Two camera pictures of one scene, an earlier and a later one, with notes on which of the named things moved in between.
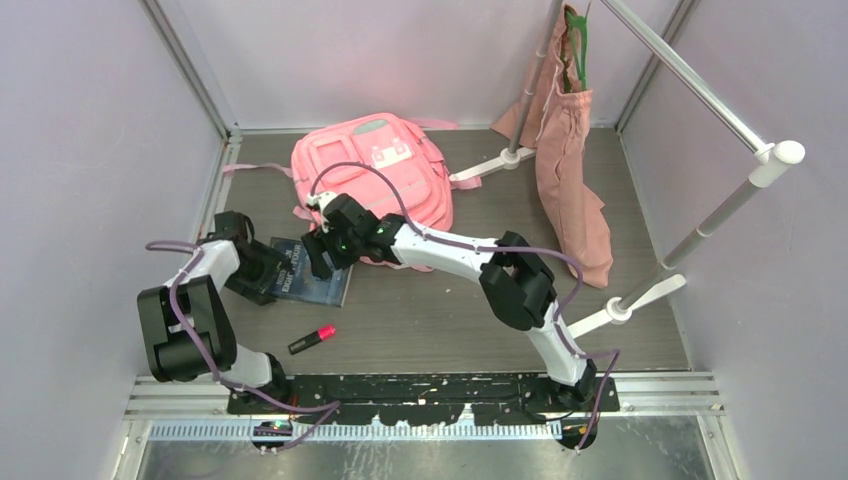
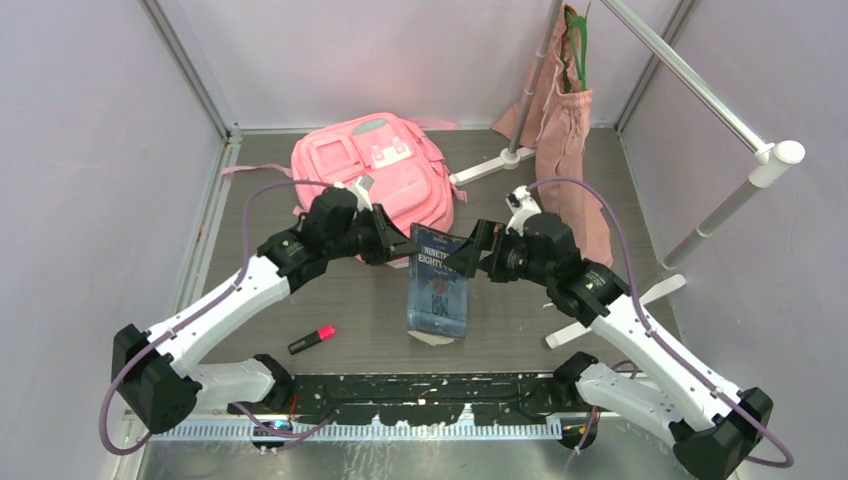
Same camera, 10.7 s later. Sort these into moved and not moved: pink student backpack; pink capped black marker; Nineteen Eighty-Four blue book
Moved: Nineteen Eighty-Four blue book
Not moved: pink student backpack; pink capped black marker
